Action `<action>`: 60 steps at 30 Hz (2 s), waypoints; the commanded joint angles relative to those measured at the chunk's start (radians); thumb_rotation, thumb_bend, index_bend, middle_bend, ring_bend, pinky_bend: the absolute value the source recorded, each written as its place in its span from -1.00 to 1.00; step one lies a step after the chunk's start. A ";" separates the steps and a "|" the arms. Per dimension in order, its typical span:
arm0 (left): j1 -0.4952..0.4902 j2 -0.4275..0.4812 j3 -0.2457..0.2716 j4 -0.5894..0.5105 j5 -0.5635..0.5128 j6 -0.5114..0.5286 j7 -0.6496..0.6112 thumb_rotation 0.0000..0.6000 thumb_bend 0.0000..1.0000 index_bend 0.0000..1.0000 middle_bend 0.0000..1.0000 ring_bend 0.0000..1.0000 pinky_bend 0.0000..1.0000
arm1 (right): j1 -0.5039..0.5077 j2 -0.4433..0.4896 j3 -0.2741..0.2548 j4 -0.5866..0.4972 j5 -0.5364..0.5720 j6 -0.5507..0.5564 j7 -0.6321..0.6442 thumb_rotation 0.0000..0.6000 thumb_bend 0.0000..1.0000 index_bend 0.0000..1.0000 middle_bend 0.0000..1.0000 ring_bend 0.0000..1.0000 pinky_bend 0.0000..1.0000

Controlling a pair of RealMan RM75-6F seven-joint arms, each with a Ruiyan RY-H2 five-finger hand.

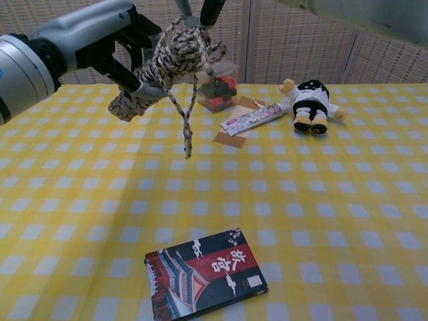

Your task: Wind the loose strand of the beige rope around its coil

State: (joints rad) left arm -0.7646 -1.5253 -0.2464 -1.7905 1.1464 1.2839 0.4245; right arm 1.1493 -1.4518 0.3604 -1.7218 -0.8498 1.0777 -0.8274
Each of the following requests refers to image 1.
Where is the grey black left robot hand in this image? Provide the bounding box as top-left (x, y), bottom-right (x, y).
top-left (29, 0), bottom-right (168, 104)

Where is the grey black right robot hand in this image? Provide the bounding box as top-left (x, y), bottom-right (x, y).
top-left (173, 0), bottom-right (225, 28)

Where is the beige black braided rope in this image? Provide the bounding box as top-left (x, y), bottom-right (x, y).
top-left (107, 15), bottom-right (227, 160)

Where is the woven bamboo folding screen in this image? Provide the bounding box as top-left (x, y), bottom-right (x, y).
top-left (0, 0), bottom-right (428, 85)

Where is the clear plastic box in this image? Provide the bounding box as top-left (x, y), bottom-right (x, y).
top-left (197, 63), bottom-right (240, 114)

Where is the patterned tube package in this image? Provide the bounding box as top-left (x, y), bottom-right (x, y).
top-left (219, 102), bottom-right (288, 136)

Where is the brown kraft paper card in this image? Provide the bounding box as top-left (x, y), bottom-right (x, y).
top-left (213, 95), bottom-right (265, 149)

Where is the black white plush doll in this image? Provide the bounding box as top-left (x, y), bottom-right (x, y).
top-left (279, 78), bottom-right (348, 136)

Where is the yellow white checked tablecloth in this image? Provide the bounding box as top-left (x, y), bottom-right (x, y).
top-left (0, 82), bottom-right (428, 321)

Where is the red black hardcover book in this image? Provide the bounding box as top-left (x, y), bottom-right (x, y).
top-left (144, 227), bottom-right (270, 321)

